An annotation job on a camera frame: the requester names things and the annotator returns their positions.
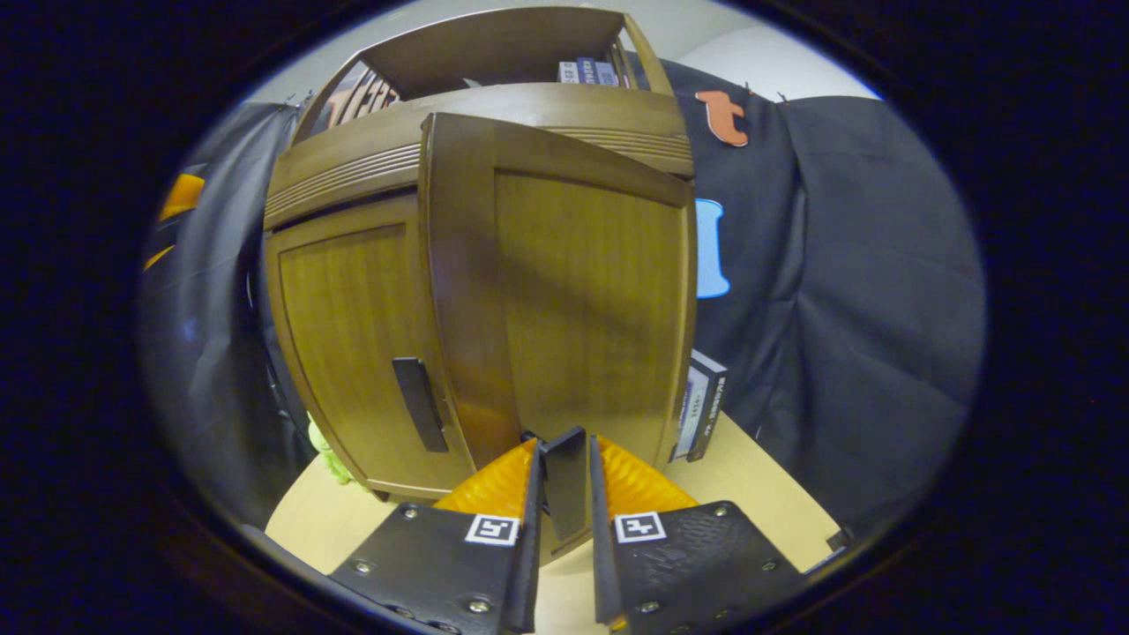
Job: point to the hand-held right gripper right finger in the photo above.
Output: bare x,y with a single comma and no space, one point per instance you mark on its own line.
602,573

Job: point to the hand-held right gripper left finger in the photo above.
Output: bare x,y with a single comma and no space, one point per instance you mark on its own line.
527,573

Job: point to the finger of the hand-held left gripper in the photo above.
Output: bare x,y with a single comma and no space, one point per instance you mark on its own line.
183,196
160,257

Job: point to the wooden double-door shoe cabinet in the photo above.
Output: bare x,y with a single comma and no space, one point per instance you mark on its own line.
370,168

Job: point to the wooden shoe cabinet door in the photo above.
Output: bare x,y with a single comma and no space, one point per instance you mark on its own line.
582,309
353,335

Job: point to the green toy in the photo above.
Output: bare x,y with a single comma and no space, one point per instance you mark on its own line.
328,459

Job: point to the black backdrop cloth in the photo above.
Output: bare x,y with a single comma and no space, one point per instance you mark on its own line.
864,309

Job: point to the light purple book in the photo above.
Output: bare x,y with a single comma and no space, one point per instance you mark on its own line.
607,74

